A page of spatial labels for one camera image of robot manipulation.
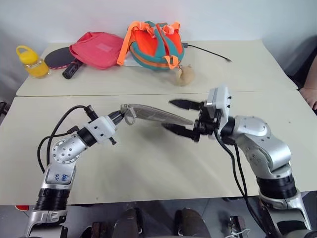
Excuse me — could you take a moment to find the grey transparent pencil pouch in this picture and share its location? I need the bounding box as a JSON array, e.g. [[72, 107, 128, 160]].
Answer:
[[120, 103, 195, 126]]

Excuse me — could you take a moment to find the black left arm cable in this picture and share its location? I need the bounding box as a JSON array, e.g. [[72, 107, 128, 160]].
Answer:
[[37, 105, 100, 174]]

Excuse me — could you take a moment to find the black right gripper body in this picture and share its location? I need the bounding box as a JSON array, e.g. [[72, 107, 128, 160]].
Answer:
[[193, 100, 222, 137]]

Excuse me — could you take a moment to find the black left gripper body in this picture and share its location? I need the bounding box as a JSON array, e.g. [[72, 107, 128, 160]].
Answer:
[[108, 111, 122, 125]]

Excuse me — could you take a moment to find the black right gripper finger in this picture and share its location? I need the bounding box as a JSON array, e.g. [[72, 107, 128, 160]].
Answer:
[[168, 99, 202, 111], [161, 122, 200, 144]]

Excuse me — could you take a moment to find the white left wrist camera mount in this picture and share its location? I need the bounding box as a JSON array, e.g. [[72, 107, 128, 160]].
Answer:
[[85, 116, 118, 146]]

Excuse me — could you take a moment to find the pink red fabric bag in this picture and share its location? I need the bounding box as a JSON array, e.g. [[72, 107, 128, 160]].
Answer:
[[69, 31, 125, 70]]

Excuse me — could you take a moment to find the yellow-capped juice bottle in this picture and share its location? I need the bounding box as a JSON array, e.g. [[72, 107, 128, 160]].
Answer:
[[15, 45, 51, 79]]

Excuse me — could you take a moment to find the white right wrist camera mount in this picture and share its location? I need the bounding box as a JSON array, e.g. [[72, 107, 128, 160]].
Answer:
[[206, 84, 233, 122]]

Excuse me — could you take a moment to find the black red table tennis paddle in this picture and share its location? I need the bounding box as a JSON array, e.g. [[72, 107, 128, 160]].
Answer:
[[44, 47, 84, 80]]

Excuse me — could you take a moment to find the thin black cable with plug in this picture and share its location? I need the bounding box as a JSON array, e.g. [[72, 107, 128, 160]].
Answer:
[[183, 43, 233, 63]]

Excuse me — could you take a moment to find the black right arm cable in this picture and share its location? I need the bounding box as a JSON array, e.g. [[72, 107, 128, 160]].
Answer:
[[214, 128, 284, 238]]

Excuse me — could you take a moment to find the orange teal round backpack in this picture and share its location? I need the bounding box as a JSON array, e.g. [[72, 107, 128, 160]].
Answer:
[[116, 20, 186, 72]]

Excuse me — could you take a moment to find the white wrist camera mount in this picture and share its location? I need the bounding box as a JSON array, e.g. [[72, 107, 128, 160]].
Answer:
[[85, 116, 118, 146], [206, 84, 233, 122]]

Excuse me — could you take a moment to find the person in dark clothes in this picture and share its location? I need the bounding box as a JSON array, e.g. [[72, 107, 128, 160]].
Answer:
[[284, 35, 317, 111]]

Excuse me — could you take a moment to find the beige plush toy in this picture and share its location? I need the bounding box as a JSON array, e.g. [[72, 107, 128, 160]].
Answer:
[[168, 64, 196, 87]]

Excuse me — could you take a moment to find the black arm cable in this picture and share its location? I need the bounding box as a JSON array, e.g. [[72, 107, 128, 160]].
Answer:
[[214, 128, 284, 238], [37, 105, 100, 174]]

